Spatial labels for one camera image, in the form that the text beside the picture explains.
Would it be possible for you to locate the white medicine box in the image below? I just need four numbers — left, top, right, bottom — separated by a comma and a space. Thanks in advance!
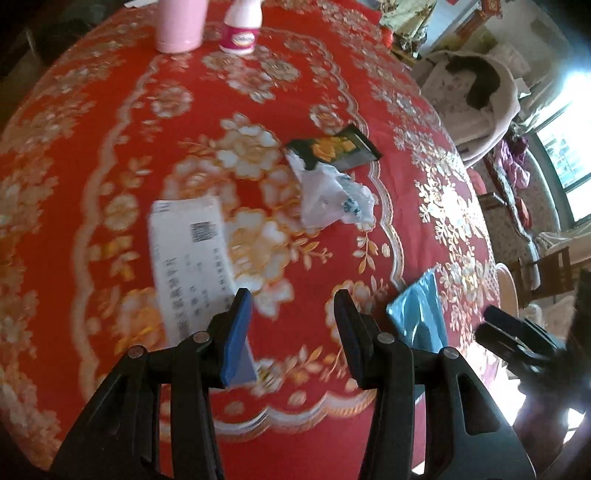
148, 196, 257, 388

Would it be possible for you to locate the white plastic wrapper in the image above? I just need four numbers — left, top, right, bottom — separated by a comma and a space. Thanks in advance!
286, 149, 376, 229

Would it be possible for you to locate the dark green biscuit packet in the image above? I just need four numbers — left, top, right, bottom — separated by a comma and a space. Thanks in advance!
286, 124, 383, 172

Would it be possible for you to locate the blue trash bag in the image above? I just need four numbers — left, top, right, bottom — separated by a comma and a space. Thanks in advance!
386, 269, 449, 354

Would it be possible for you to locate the beige coat on chair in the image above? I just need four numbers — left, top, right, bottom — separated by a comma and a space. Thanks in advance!
411, 50, 520, 167

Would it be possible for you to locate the red floral tablecloth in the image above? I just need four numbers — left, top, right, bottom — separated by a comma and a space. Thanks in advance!
1, 1, 499, 479

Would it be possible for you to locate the white pink yogurt bottle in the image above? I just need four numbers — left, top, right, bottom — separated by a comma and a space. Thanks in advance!
219, 0, 263, 56

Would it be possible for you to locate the pink thermos bottle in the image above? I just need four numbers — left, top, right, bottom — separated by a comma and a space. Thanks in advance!
155, 0, 208, 54

